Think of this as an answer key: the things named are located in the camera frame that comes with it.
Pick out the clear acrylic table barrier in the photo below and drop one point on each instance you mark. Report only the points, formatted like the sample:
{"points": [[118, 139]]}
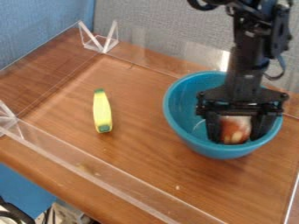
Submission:
{"points": [[134, 175]]}

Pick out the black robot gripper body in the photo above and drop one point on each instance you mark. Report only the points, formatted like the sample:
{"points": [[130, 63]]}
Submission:
{"points": [[241, 96]]}

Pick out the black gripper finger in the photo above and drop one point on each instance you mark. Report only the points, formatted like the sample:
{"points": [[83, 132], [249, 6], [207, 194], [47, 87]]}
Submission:
{"points": [[262, 124], [213, 125]]}

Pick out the yellow toy corn cob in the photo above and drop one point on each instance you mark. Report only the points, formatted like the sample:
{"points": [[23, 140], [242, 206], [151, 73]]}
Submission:
{"points": [[102, 111]]}

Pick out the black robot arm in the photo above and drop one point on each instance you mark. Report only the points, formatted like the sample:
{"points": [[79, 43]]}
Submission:
{"points": [[262, 37]]}

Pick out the brown toy mushroom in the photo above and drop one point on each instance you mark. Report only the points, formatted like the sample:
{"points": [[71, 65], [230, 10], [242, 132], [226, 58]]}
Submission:
{"points": [[236, 129]]}

